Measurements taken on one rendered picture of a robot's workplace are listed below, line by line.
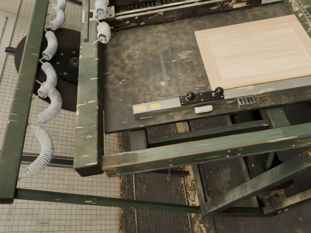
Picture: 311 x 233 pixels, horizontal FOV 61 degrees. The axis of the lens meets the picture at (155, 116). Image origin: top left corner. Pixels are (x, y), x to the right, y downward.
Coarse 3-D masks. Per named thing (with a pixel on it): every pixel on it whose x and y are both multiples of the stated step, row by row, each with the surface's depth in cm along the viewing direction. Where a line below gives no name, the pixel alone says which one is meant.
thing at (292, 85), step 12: (264, 84) 122; (276, 84) 122; (288, 84) 121; (300, 84) 120; (228, 96) 121; (240, 96) 120; (264, 96) 123; (168, 108) 122; (180, 108) 123; (192, 108) 124
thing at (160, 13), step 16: (192, 0) 157; (208, 0) 158; (224, 0) 155; (240, 0) 156; (256, 0) 157; (272, 0) 158; (112, 16) 152; (128, 16) 156; (144, 16) 157; (160, 16) 158; (176, 16) 159
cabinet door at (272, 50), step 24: (240, 24) 149; (264, 24) 147; (288, 24) 145; (216, 48) 142; (240, 48) 140; (264, 48) 138; (288, 48) 136; (216, 72) 132; (240, 72) 131; (264, 72) 129; (288, 72) 127
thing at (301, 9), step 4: (296, 0) 149; (296, 4) 148; (300, 4) 148; (300, 8) 145; (304, 8) 145; (304, 12) 143; (308, 12) 143; (304, 16) 142; (308, 16) 141; (308, 20) 140
